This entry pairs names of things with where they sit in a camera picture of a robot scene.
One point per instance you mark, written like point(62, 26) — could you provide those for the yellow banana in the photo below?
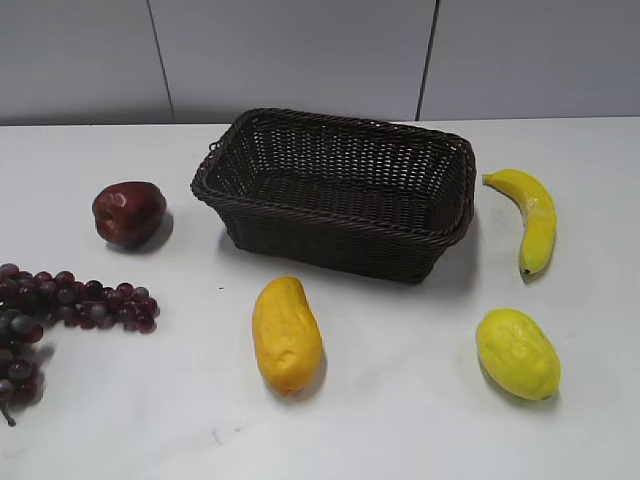
point(538, 212)

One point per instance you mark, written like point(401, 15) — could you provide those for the dark red apple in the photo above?
point(128, 214)

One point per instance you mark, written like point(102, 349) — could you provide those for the dark woven basket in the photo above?
point(366, 197)

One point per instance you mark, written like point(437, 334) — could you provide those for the purple grape bunch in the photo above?
point(32, 303)

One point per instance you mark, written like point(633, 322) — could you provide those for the orange yellow mango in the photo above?
point(288, 343)

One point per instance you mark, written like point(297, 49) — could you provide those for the yellow lemon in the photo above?
point(517, 355)

